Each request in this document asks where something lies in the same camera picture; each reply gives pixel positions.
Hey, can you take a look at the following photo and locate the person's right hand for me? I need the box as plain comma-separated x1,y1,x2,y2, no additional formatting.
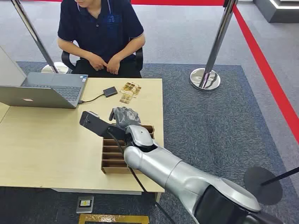
88,53,108,72

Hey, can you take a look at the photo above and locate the person's left hand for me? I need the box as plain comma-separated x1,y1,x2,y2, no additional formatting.
106,56,121,76

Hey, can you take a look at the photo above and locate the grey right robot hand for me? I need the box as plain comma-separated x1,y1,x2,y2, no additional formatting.
108,106,142,129

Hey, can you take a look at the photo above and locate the black card reader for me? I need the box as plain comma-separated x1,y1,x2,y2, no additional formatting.
103,86,118,98

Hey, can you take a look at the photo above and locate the person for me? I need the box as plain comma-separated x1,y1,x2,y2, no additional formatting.
57,0,146,78

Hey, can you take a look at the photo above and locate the wooden slotted card holder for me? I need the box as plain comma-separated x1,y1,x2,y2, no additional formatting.
101,124,155,175

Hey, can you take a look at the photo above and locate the grey laptop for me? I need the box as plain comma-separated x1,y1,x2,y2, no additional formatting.
0,72,88,109

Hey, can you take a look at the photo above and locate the metal floor socket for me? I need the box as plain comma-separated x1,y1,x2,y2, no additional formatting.
76,195,94,215

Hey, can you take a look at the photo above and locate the gold floor plate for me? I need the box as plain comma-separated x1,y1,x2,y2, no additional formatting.
78,214,150,224

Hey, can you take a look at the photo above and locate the red barrier belt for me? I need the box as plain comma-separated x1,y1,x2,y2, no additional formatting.
32,0,224,7
233,4,299,145

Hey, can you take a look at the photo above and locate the grey-blue carpet rug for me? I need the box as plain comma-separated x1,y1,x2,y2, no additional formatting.
16,61,299,224

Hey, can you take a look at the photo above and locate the pale grey panel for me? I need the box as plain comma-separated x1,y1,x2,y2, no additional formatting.
0,46,26,87

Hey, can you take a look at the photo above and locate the black round stand base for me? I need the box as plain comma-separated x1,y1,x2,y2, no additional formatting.
243,166,299,206

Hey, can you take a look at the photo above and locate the dark lit platform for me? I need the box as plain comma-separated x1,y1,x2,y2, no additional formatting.
253,0,299,24

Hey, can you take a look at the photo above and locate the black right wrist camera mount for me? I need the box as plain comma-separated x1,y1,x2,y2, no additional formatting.
79,111,127,140

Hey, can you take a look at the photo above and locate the black card reader cable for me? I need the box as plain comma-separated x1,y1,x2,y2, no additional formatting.
78,92,105,104

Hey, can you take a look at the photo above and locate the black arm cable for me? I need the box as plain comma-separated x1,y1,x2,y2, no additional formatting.
106,131,177,224

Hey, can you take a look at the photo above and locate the chrome stanchion post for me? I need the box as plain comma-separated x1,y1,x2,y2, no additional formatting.
11,0,70,74
190,0,239,91

